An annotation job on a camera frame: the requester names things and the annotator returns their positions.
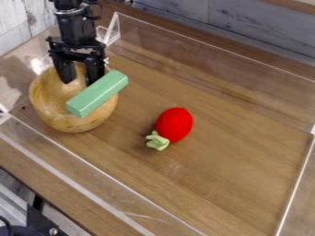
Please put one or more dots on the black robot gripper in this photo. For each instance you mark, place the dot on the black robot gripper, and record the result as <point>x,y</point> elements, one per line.
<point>76,44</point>

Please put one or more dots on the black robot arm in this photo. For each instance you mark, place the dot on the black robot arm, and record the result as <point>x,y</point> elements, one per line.
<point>76,4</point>

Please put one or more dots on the green rectangular block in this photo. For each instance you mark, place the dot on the green rectangular block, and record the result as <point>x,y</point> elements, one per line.
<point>96,94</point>

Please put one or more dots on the brown wooden bowl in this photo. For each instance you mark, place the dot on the brown wooden bowl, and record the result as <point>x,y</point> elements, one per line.
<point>49,94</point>

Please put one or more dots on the red plush strawberry toy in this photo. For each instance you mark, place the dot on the red plush strawberry toy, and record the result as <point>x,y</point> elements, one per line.
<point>172,127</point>

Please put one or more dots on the clear acrylic tray enclosure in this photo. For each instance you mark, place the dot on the clear acrylic tray enclosure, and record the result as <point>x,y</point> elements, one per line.
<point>236,179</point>

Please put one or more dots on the black clamp with cable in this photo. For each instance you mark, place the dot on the black clamp with cable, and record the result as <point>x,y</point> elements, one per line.
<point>22,220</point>

